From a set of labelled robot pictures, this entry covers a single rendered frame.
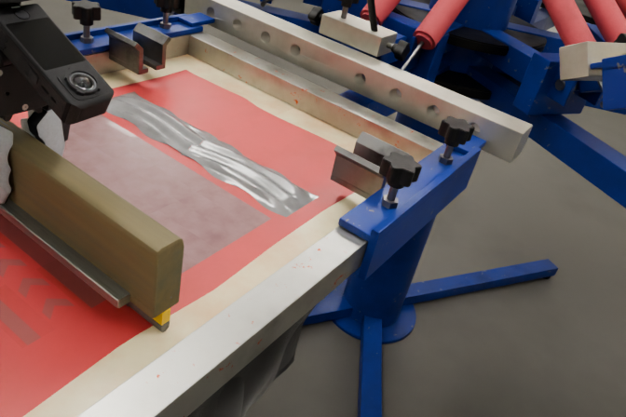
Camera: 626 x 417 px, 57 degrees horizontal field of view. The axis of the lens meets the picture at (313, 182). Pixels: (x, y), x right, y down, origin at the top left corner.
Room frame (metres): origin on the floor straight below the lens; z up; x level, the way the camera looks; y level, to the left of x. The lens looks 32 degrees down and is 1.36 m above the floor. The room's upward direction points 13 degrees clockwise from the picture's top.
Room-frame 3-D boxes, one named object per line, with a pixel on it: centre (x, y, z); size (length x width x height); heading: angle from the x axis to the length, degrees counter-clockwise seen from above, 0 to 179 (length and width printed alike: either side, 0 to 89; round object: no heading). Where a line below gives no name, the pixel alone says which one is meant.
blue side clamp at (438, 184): (0.64, -0.13, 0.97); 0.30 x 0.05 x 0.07; 151
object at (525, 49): (1.49, -0.28, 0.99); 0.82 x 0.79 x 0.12; 151
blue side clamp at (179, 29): (0.91, 0.35, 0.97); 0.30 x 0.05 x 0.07; 151
